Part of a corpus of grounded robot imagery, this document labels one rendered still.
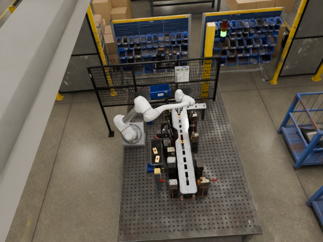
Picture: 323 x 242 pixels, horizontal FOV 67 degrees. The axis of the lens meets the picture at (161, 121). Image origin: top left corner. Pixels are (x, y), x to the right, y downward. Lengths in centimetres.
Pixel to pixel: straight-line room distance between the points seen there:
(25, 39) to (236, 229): 283
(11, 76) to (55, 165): 422
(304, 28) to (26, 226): 561
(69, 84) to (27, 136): 503
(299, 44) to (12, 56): 523
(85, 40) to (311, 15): 394
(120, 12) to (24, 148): 660
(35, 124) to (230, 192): 290
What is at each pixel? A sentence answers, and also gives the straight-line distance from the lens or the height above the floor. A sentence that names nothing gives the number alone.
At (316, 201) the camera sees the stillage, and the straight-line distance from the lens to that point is 416.
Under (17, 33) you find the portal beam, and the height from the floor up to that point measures 333.
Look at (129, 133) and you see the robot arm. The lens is 322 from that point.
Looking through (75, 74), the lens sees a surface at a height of 61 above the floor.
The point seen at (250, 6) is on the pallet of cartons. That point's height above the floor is 127.
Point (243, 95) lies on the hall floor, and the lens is 539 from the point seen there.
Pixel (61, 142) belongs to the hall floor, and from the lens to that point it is 492.
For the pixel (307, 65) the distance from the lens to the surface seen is 593.
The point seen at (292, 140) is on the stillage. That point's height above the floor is 17.
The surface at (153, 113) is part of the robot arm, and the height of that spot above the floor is 152.
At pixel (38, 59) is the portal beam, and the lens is 52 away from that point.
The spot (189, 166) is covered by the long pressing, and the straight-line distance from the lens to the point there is 298.
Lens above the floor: 356
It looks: 49 degrees down
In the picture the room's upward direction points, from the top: 5 degrees counter-clockwise
